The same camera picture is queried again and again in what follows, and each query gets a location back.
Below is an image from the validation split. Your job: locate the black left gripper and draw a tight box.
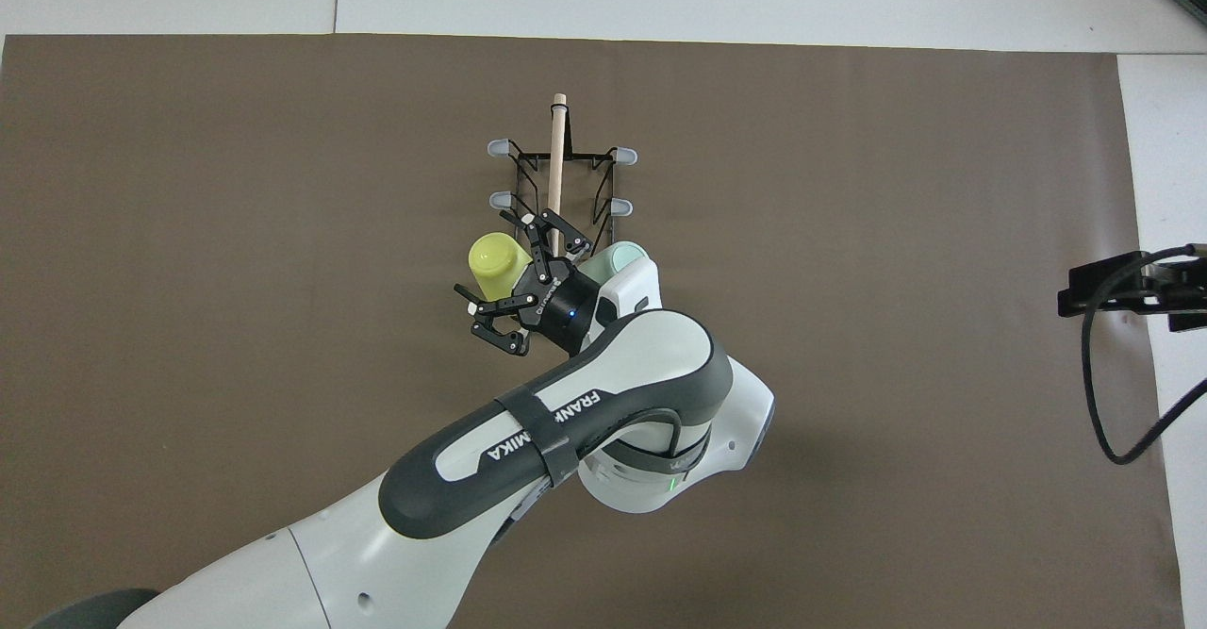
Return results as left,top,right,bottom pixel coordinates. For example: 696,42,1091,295
455,209,600,356

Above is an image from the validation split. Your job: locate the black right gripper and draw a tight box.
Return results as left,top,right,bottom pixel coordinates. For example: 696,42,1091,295
1057,254,1207,333

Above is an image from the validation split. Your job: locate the yellow plastic cup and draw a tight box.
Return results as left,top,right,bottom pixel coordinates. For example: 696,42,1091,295
469,231,534,300

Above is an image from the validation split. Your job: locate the pale green plastic cup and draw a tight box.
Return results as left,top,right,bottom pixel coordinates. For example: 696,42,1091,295
577,240,652,286

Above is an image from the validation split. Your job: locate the brown table mat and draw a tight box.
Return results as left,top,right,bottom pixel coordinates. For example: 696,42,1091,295
0,33,1187,629

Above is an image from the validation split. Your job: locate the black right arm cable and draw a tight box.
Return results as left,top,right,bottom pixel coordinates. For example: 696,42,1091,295
1081,244,1207,465

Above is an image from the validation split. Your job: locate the black wire cup rack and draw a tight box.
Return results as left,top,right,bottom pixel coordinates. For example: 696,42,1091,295
487,93,639,267

